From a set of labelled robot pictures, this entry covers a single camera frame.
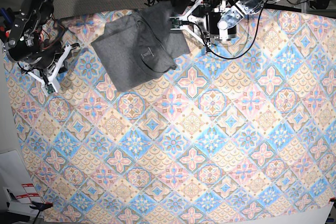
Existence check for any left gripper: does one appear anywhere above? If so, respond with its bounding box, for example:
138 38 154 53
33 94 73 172
195 6 219 38

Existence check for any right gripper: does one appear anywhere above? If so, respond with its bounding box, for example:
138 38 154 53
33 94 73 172
26 42 80 77

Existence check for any grey T-shirt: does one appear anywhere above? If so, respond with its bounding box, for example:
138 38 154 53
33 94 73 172
91 2 190 92

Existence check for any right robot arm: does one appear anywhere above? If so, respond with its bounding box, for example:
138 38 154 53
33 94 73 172
1 0 78 81

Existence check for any red table clamp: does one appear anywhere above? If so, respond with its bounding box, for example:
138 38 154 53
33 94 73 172
0 25 11 44

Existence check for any patterned tablecloth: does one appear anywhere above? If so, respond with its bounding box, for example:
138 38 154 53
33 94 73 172
4 10 335 223

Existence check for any white box with labels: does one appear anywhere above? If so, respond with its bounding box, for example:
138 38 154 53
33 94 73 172
1 150 38 218

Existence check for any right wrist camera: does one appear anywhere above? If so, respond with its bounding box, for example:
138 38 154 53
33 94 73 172
44 84 58 96

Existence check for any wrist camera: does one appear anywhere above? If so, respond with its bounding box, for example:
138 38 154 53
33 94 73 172
44 84 58 96
170 17 182 30

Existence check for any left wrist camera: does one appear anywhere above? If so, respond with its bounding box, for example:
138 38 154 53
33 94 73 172
170 17 182 30

